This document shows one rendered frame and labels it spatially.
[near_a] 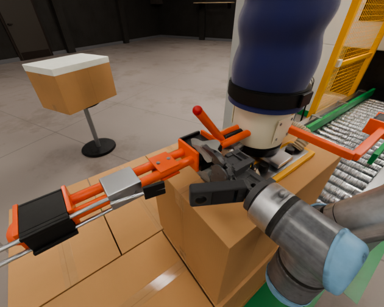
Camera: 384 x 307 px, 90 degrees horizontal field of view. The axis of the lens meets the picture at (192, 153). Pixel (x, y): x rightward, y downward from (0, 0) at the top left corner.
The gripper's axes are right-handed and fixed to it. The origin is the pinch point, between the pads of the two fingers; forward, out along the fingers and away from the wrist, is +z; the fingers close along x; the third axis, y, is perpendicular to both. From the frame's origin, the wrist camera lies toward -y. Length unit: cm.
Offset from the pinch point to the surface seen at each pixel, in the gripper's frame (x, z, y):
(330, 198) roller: -56, -22, 82
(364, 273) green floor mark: -109, -59, 101
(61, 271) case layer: -57, 26, -46
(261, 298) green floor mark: -110, -27, 34
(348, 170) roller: -56, -19, 118
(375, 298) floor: -109, -68, 89
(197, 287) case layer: -56, -11, -5
